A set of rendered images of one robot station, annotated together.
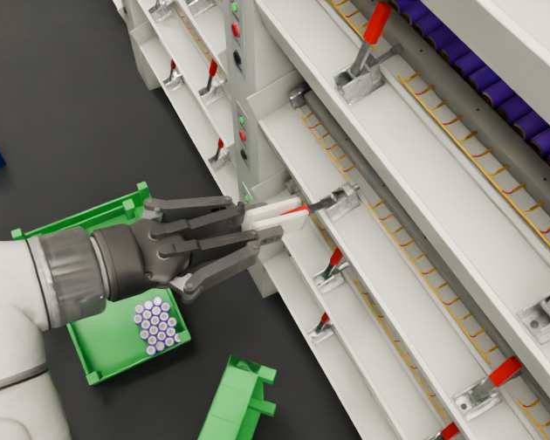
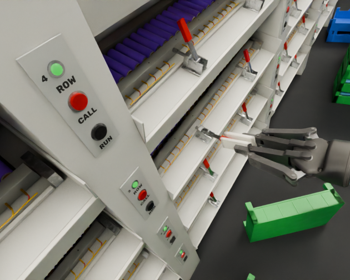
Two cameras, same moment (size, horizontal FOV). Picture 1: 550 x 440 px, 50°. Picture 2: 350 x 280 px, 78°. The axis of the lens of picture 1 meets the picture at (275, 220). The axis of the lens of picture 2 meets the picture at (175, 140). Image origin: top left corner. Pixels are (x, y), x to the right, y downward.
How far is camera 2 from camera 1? 0.66 m
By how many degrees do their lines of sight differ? 59
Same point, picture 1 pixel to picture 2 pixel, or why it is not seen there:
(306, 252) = (202, 191)
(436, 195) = (232, 34)
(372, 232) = (210, 120)
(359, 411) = (233, 174)
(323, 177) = (194, 149)
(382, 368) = not seen: hidden behind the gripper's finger
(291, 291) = (202, 225)
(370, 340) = (224, 150)
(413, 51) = (176, 41)
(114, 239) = (344, 148)
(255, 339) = (221, 250)
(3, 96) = not seen: outside the picture
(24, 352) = not seen: outside the picture
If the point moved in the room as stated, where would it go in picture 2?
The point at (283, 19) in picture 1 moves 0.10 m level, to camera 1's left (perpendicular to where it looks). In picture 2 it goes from (161, 116) to (194, 159)
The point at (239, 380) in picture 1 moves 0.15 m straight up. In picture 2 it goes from (260, 214) to (265, 194)
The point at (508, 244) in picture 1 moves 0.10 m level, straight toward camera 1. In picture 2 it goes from (238, 17) to (285, 10)
